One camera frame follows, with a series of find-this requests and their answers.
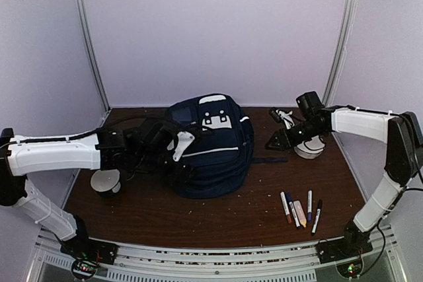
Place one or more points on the right aluminium frame post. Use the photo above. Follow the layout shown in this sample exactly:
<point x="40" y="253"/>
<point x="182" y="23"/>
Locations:
<point x="346" y="26"/>

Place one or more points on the purple capped white marker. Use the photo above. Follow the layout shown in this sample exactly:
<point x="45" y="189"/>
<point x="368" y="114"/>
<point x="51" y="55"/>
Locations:
<point x="309" y="205"/>

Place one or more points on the pink and yellow highlighter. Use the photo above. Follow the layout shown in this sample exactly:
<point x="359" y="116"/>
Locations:
<point x="300" y="213"/>

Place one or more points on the blue capped white marker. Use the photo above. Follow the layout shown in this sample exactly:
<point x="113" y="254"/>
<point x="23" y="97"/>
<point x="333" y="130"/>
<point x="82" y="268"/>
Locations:
<point x="293" y="211"/>

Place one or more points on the black marker pen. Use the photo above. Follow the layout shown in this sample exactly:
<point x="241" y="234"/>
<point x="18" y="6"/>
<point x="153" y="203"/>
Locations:
<point x="317" y="217"/>

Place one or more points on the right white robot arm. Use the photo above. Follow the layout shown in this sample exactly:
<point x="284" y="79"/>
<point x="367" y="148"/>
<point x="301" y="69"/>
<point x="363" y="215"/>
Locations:
<point x="398" y="134"/>

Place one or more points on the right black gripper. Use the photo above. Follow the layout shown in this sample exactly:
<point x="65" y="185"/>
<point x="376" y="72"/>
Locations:
<point x="279" y="135"/>

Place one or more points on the aluminium frame post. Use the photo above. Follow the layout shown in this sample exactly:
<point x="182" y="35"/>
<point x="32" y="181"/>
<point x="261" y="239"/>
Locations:
<point x="90" y="51"/>
<point x="346" y="26"/>

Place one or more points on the front aluminium rail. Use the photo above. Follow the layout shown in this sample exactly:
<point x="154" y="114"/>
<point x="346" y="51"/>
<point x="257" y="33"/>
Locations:
<point x="288" y="262"/>

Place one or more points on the brown capped white marker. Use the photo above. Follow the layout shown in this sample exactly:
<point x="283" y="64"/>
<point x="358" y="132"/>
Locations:
<point x="286" y="207"/>

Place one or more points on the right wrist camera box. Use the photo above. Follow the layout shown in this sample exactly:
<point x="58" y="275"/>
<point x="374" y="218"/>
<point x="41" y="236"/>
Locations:
<point x="309" y="103"/>

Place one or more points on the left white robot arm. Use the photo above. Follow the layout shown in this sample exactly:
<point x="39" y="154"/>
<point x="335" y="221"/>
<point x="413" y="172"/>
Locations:
<point x="93" y="150"/>

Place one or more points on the navy blue student backpack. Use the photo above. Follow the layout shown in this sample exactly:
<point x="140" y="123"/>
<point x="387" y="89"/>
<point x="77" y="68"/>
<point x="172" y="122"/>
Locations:
<point x="221" y="157"/>

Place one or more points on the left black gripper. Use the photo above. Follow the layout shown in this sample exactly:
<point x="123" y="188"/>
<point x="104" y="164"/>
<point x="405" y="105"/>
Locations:
<point x="182" y="172"/>

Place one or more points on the left aluminium frame post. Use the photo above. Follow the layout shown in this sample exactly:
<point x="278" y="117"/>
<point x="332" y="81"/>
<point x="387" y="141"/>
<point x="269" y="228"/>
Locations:
<point x="90" y="51"/>

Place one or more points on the white cup with black base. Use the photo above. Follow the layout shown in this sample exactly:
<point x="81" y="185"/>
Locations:
<point x="106" y="183"/>

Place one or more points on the white scalloped ceramic bowl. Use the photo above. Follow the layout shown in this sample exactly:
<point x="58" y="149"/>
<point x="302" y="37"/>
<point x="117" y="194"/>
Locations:
<point x="310" y="149"/>

